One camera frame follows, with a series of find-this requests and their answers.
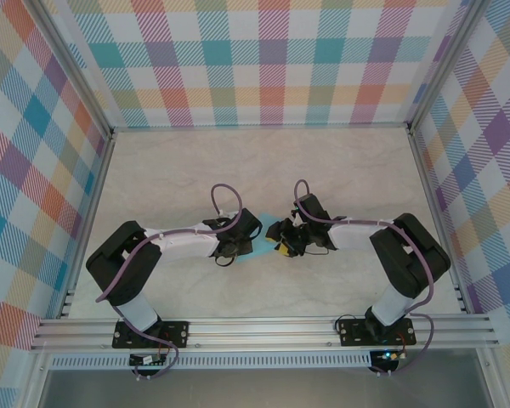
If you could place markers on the light blue paper sheet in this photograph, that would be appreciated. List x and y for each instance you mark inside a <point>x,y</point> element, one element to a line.
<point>261,248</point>

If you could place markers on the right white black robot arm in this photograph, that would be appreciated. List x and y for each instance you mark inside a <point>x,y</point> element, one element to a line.
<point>357,238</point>

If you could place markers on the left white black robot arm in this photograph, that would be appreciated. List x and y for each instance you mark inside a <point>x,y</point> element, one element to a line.
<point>178,246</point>

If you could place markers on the steel sheet shelf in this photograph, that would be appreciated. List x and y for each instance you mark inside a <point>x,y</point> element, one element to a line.
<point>259,389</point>

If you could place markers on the small black controller board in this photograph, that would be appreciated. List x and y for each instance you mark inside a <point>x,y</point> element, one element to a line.
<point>146,360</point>

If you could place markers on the small controller board blue light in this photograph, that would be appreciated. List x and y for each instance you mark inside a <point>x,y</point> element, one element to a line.
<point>389,356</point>

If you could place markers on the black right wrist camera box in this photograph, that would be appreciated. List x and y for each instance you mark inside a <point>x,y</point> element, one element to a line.
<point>312,208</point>

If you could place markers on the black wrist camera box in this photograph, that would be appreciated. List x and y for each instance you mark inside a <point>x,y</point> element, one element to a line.
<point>251,223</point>
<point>312,208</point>

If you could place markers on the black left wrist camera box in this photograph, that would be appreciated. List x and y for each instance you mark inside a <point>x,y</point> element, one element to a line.
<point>251,223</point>

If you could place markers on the aluminium mounting rail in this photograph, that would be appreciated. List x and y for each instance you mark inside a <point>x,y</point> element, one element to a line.
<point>259,333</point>

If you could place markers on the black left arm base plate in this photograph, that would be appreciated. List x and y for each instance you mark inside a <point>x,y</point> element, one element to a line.
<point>178,333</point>

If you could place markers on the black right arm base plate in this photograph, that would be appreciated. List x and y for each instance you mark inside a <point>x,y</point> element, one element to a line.
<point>350,331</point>

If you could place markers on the aluminium rear floor rail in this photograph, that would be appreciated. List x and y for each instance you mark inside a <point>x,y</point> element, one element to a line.
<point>259,126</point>

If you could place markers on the aluminium side floor rail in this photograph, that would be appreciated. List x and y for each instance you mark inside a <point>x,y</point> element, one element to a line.
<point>438,221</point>
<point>88,225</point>

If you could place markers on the aluminium frame post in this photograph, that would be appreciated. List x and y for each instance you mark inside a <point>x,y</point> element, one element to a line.
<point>442,64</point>
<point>80,68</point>

